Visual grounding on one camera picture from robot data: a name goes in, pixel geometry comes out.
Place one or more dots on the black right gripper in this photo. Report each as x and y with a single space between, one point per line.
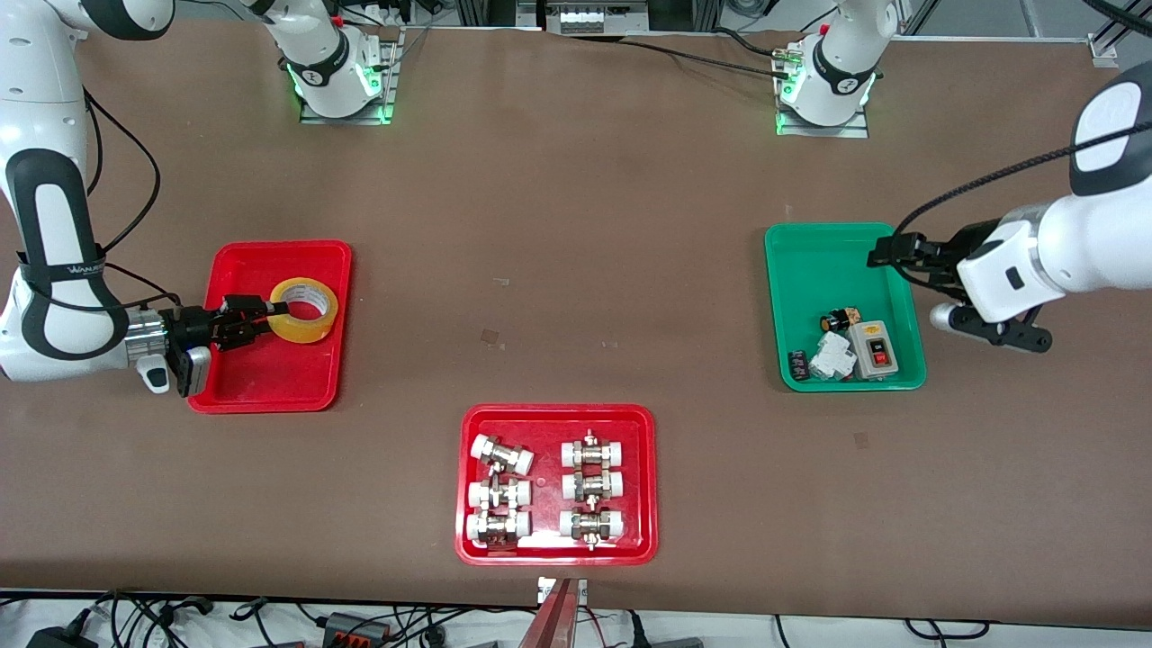
188 326

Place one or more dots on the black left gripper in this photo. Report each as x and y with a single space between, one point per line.
963 243

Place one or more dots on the yellow tape roll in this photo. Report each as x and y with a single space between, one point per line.
306 331

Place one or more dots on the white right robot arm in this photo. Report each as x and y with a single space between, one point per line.
45 90

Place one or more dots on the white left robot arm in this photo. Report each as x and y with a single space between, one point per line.
1080 243

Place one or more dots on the empty red plastic tray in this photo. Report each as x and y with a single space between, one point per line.
270 378

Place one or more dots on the green plastic tray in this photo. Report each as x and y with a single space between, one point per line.
819 270

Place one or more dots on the red tray holding valves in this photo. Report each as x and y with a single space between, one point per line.
544 540

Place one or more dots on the black round push button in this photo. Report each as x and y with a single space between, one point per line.
835 321

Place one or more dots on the white circuit breaker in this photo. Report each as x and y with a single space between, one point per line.
832 358

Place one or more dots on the black terminal block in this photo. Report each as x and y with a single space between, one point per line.
800 364

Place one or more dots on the tilted metal valve white ends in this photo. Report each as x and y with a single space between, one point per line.
502 454

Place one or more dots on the grey connector box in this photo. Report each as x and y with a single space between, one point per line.
355 625

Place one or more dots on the black power adapter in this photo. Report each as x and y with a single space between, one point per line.
58 639

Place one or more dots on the white power strip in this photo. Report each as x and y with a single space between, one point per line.
594 18

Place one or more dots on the aluminium profile bar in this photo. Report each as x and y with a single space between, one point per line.
553 621

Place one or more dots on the grey switch box red button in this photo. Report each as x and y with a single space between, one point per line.
873 351

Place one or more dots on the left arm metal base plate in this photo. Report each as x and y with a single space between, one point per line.
855 129

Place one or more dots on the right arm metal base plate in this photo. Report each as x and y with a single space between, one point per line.
389 81

